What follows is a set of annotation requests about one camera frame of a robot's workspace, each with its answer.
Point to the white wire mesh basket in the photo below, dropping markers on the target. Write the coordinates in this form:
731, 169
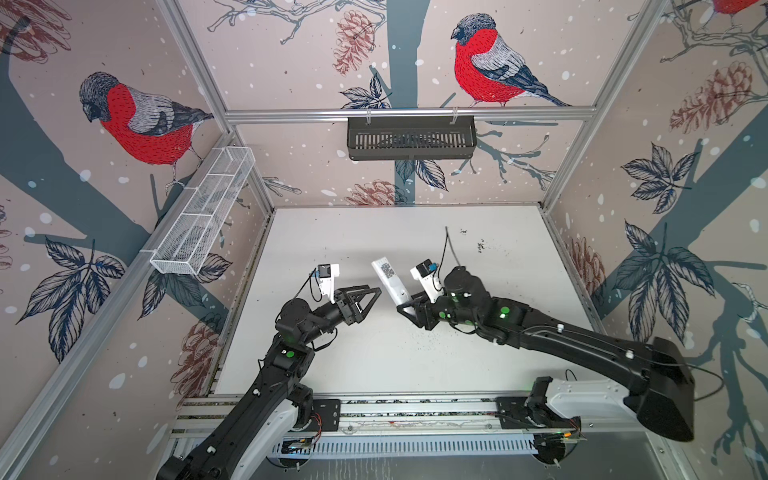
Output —
193, 233

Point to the white remote control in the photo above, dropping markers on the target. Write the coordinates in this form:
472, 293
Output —
391, 281

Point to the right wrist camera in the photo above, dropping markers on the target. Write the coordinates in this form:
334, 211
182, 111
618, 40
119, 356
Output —
426, 273

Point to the black wall basket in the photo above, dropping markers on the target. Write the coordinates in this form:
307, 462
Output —
408, 138

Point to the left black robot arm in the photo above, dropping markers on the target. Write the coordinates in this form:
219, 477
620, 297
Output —
277, 401

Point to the aluminium top crossbar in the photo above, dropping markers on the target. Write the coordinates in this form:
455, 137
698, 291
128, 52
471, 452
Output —
525, 113

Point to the aluminium front rail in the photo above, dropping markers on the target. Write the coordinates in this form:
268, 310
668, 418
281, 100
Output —
471, 413

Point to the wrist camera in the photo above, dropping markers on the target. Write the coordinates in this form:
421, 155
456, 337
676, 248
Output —
325, 275
426, 273

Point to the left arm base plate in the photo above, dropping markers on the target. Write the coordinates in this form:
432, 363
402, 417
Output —
322, 415

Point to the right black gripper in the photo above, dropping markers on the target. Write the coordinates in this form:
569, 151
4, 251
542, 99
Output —
420, 312

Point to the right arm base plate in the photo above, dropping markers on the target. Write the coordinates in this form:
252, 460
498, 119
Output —
519, 413

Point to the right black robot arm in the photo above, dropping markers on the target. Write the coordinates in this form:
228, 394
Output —
660, 384

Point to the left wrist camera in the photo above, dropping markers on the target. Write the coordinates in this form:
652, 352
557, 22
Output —
325, 275

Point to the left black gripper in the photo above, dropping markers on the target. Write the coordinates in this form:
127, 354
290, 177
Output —
353, 316

